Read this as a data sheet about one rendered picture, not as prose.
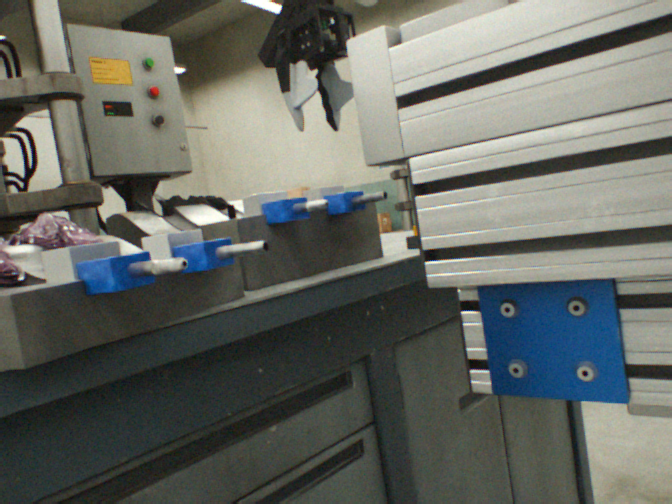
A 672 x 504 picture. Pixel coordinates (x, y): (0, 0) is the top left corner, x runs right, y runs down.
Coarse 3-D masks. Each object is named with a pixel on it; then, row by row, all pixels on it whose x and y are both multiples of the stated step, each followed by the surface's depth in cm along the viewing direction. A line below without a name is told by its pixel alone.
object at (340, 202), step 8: (304, 192) 79; (312, 192) 78; (320, 192) 77; (328, 192) 78; (336, 192) 79; (344, 192) 74; (352, 192) 75; (360, 192) 77; (384, 192) 72; (312, 200) 78; (328, 200) 76; (336, 200) 75; (344, 200) 74; (352, 200) 75; (360, 200) 74; (368, 200) 73; (376, 200) 72; (328, 208) 76; (336, 208) 75; (344, 208) 74; (352, 208) 75; (360, 208) 76
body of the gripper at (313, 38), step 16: (304, 0) 74; (320, 0) 72; (304, 16) 72; (320, 16) 73; (336, 16) 74; (352, 16) 75; (288, 32) 75; (304, 32) 74; (320, 32) 70; (336, 32) 74; (352, 32) 75; (304, 48) 74; (320, 48) 72; (336, 48) 74
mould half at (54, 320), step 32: (32, 256) 57; (0, 288) 49; (32, 288) 41; (64, 288) 42; (160, 288) 50; (192, 288) 54; (224, 288) 58; (0, 320) 39; (32, 320) 39; (64, 320) 42; (96, 320) 44; (128, 320) 47; (160, 320) 50; (0, 352) 40; (32, 352) 39; (64, 352) 41
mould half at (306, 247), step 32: (128, 224) 86; (160, 224) 86; (224, 224) 67; (256, 224) 67; (288, 224) 71; (320, 224) 75; (352, 224) 80; (256, 256) 67; (288, 256) 71; (320, 256) 75; (352, 256) 79; (256, 288) 67
